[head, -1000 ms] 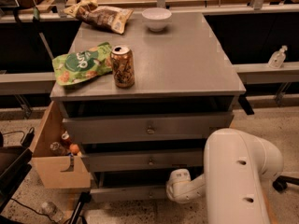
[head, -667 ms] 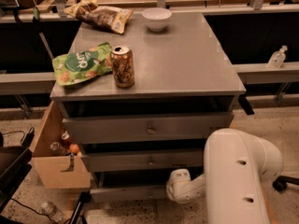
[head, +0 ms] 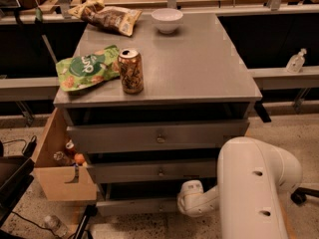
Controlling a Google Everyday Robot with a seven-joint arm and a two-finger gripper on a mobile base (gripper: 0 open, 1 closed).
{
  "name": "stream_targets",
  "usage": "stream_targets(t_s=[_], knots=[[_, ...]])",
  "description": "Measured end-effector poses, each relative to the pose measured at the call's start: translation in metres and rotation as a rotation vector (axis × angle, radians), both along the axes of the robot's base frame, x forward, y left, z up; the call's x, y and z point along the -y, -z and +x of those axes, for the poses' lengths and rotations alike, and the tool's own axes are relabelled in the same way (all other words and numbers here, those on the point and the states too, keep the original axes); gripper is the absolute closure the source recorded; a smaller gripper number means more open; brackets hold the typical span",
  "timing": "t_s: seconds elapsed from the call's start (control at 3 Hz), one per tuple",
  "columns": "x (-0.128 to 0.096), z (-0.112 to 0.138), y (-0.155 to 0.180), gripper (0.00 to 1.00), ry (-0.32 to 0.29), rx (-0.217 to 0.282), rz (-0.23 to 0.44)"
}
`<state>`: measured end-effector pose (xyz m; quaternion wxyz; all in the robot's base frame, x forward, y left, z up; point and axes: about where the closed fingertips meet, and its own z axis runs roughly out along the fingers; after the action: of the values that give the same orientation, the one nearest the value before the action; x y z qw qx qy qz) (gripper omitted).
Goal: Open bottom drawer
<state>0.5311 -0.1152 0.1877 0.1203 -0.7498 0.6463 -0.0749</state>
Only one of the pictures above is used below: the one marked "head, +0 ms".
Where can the grey bottom drawer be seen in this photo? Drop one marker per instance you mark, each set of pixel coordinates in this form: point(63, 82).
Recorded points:
point(139, 198)

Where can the grey drawer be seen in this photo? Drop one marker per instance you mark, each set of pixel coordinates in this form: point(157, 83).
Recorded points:
point(152, 170)
point(128, 137)
point(139, 198)

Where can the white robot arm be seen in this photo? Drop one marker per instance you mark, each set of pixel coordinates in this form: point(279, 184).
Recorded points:
point(250, 174)

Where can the grey middle drawer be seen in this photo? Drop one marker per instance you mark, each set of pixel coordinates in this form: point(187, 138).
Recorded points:
point(152, 170)

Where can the grey drawer cabinet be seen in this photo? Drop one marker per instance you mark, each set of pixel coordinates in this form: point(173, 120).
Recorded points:
point(194, 74)

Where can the grey top drawer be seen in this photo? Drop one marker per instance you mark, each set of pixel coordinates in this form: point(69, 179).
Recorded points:
point(128, 137)

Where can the black tripod leg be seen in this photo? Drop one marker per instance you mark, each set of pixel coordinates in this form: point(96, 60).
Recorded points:
point(90, 211)

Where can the black office chair base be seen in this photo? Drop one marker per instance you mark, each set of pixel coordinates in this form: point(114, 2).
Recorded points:
point(299, 196)

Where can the orange fruit in box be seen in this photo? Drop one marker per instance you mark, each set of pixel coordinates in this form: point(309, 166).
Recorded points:
point(79, 158)

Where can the wooden side box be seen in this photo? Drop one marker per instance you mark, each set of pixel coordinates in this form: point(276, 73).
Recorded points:
point(60, 183)

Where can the dark bottle in box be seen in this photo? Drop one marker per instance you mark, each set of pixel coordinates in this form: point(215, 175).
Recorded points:
point(62, 159)

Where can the clear plastic bottle on floor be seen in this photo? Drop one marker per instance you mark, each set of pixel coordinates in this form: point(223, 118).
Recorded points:
point(53, 223)

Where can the gold beverage can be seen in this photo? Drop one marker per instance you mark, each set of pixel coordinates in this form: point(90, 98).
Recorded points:
point(131, 70)

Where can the green snack bag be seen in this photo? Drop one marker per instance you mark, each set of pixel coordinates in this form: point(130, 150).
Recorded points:
point(86, 71)

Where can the hand sanitizer pump bottle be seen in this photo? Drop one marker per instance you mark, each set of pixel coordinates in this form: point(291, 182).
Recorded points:
point(296, 62)

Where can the black equipment at left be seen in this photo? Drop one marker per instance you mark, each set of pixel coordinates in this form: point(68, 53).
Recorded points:
point(15, 177)

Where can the white bowl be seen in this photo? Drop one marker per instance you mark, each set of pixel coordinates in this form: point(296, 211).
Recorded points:
point(167, 20)

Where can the brown chip bag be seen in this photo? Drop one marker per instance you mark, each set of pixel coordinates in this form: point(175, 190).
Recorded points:
point(108, 18)

